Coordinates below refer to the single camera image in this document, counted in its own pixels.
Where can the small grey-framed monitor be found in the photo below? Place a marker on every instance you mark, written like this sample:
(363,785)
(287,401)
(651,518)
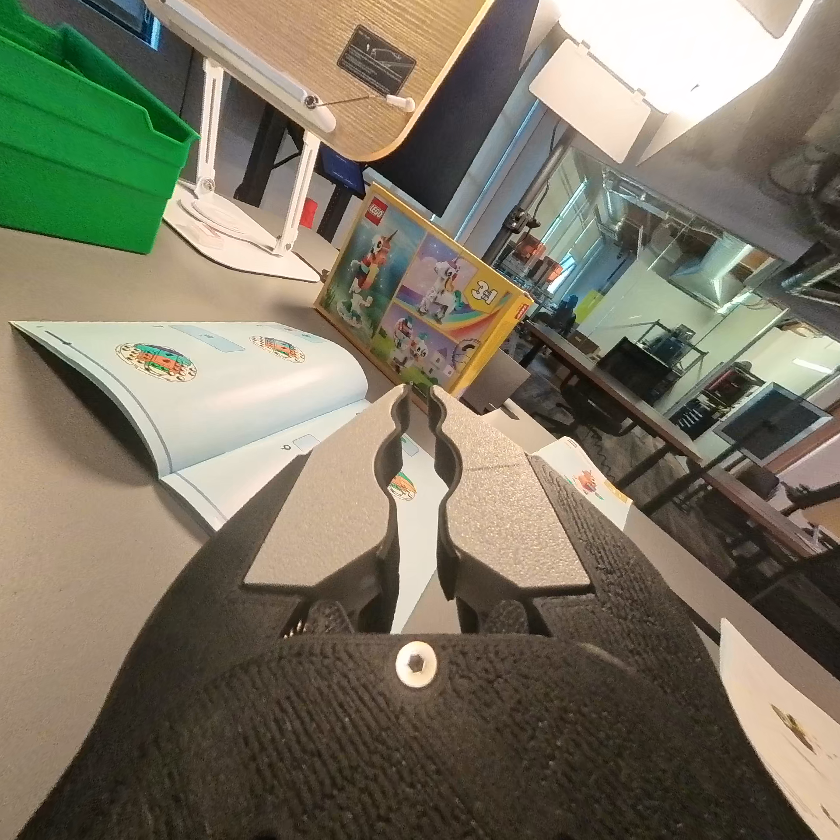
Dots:
(768,426)

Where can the silver ventilation duct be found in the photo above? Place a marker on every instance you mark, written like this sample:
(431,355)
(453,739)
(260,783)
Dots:
(728,275)

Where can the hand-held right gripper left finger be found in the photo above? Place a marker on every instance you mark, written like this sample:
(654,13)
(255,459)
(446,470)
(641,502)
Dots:
(325,512)

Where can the black equipment crate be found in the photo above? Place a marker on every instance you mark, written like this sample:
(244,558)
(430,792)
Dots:
(649,371)

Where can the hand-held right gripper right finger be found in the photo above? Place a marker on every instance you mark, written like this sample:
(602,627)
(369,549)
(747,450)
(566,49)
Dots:
(512,525)

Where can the yellow lego box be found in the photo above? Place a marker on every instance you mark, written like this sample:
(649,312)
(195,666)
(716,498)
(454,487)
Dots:
(426,289)

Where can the white paper sheet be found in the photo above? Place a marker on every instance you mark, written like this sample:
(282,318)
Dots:
(774,709)

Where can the green plastic bin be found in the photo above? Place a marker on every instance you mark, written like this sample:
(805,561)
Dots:
(79,177)

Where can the black monitor stand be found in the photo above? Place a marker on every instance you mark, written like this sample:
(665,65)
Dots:
(253,164)

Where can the ceiling light panel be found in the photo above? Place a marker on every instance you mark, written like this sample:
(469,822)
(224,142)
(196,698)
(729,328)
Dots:
(623,39)

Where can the small dark box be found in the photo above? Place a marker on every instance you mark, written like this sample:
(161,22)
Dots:
(499,384)

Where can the open instruction booklet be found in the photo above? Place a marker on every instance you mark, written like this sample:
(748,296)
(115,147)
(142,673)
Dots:
(216,387)

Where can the closed instruction booklet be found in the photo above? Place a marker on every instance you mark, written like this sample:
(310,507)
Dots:
(584,482)

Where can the long wooden table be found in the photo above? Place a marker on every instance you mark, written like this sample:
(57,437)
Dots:
(630,387)

